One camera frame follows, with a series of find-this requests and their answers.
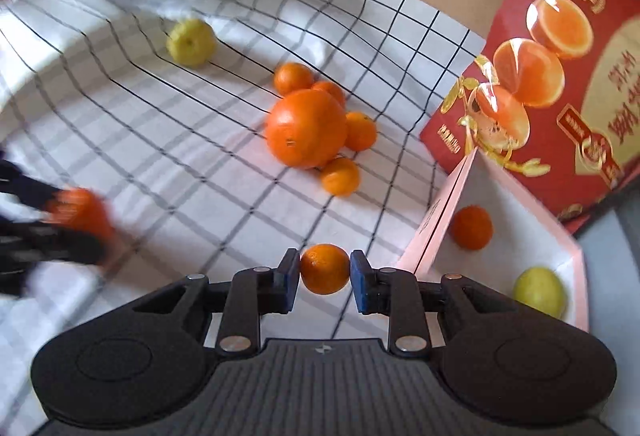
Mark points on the white checked cloth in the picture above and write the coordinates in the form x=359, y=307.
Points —
x=175, y=141

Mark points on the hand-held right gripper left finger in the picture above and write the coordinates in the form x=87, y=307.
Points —
x=289, y=281

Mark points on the red orange-print carton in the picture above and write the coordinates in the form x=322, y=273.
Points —
x=550, y=81

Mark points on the pink cardboard box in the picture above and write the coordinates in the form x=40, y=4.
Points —
x=505, y=211

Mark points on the yellow-green lemon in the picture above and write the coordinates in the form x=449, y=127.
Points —
x=540, y=291
x=191, y=43

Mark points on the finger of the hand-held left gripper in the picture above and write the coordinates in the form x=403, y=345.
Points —
x=22, y=186
x=60, y=243

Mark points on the small orange mandarin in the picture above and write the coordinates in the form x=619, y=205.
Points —
x=341, y=176
x=332, y=91
x=325, y=269
x=470, y=227
x=82, y=216
x=362, y=132
x=292, y=78

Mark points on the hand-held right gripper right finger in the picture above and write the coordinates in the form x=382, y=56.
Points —
x=360, y=283

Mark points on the large orange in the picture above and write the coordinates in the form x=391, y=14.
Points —
x=306, y=127

